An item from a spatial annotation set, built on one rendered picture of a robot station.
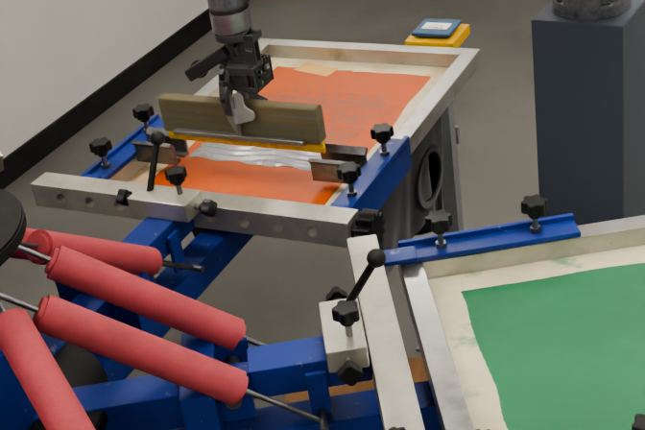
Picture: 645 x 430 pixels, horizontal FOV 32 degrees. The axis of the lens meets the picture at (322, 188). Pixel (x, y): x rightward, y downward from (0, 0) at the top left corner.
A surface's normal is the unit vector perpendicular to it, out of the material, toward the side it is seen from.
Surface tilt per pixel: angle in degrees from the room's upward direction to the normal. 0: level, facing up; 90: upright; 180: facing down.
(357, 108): 0
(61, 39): 90
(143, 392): 0
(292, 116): 90
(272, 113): 90
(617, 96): 90
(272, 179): 0
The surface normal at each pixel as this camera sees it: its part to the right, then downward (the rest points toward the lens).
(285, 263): -0.13, -0.87
